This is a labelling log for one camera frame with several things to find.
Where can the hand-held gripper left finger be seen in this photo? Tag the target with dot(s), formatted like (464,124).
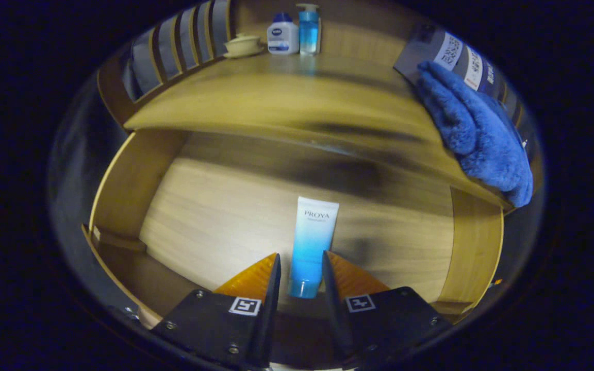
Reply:
(268,319)

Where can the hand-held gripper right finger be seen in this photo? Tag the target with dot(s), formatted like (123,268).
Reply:
(335,314)

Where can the blue white cosmetic tube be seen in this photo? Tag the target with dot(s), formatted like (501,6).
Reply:
(311,242)

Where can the wooden drawer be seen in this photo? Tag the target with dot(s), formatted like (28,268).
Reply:
(214,216)

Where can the wooden countertop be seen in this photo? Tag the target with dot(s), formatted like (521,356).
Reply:
(256,98)

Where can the wooden cabinet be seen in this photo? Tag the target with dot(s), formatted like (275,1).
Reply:
(111,95)

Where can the blue fluffy towel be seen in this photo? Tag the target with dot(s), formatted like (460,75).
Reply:
(477,139)

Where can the small beige lidded teapot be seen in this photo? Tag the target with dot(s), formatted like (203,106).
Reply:
(243,46)

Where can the white bottle blue cap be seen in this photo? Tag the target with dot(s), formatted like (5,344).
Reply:
(282,38)

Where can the dark blue book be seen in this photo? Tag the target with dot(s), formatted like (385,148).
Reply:
(492,80)

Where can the black backdrop cloth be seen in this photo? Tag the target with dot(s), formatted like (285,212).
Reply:
(145,64)

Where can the blue pump bottle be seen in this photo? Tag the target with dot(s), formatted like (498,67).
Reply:
(308,31)

